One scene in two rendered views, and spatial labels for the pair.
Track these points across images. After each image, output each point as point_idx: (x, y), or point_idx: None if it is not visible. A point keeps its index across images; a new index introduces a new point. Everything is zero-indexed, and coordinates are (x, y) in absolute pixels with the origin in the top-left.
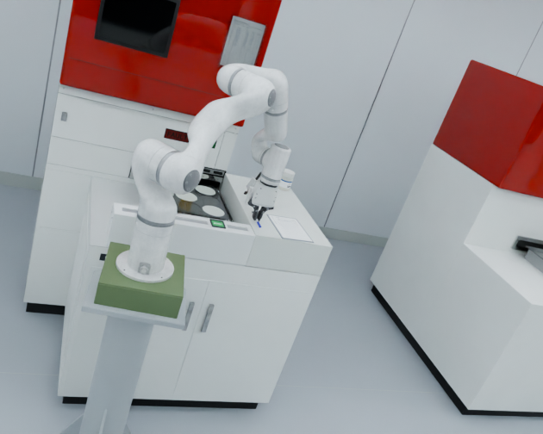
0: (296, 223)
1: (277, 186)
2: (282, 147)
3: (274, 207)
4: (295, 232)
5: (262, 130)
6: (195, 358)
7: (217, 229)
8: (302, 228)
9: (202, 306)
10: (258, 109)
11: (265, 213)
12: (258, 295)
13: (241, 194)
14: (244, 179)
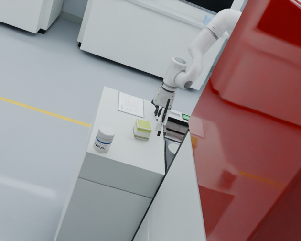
0: (122, 106)
1: (161, 85)
2: (181, 59)
3: (131, 124)
4: (129, 99)
5: (202, 58)
6: None
7: (187, 114)
8: (120, 101)
9: None
10: None
11: (144, 119)
12: None
13: (157, 142)
14: (145, 163)
